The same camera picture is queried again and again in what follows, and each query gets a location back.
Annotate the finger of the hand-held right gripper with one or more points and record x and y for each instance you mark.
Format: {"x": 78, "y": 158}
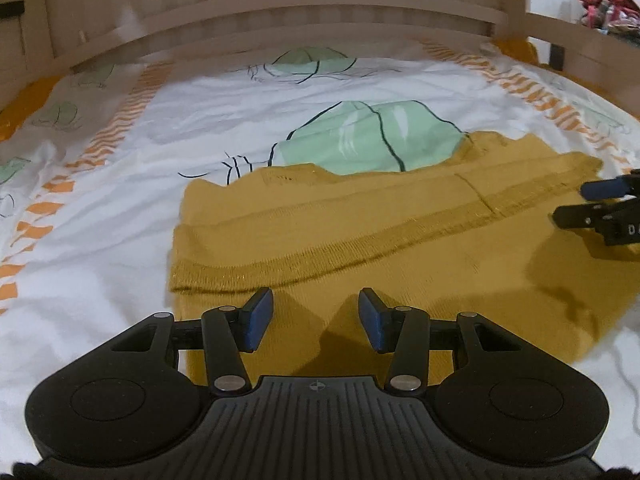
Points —
{"x": 600, "y": 189}
{"x": 575, "y": 216}

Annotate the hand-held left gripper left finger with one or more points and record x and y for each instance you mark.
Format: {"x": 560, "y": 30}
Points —
{"x": 257, "y": 320}

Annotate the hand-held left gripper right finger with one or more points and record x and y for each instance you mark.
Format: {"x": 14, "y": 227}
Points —
{"x": 375, "y": 320}

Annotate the mustard yellow knit sweater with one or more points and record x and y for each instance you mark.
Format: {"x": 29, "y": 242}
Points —
{"x": 400, "y": 260}

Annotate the white leaf print bed sheet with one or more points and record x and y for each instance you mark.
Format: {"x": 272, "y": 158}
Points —
{"x": 150, "y": 135}

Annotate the black metal bracket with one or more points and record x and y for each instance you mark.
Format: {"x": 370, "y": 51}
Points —
{"x": 557, "y": 56}

